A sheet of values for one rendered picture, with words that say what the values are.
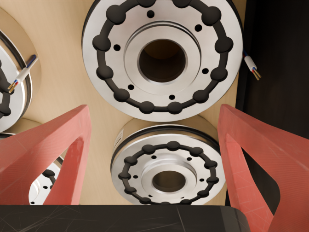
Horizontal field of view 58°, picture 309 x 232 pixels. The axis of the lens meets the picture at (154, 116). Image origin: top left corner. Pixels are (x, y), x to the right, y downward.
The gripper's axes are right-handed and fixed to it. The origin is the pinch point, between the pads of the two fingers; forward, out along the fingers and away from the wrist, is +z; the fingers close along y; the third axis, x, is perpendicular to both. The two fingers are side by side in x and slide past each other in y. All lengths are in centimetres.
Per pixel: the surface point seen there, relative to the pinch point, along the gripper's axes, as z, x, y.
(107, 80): 6.9, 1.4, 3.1
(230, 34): 6.5, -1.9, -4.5
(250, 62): 5.9, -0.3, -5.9
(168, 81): 6.3, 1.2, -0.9
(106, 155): 10.1, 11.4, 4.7
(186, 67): 6.1, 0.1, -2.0
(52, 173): 7.3, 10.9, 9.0
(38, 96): 10.0, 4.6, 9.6
